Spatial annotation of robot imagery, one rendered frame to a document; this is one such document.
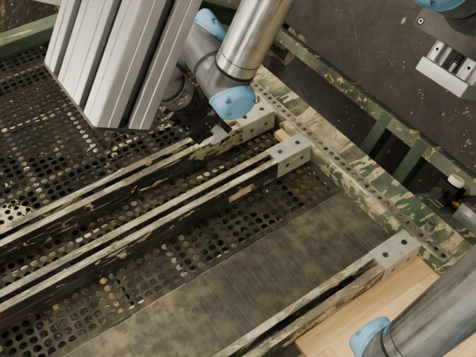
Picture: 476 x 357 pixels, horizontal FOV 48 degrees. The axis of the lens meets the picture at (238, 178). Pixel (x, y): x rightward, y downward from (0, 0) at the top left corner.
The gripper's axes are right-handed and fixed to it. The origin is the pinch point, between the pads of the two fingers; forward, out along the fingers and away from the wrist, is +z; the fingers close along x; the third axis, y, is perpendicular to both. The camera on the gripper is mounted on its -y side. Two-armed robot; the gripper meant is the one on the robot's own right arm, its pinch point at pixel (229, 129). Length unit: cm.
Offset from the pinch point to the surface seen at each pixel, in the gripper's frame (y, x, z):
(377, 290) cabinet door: 3, 42, 35
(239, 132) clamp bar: -1.1, -21.3, 31.9
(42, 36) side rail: 25, -111, 19
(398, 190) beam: -21, 23, 44
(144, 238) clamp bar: 36.1, -3.5, 10.7
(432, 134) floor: -57, -12, 118
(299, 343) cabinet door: 24, 41, 22
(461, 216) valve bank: -27, 39, 51
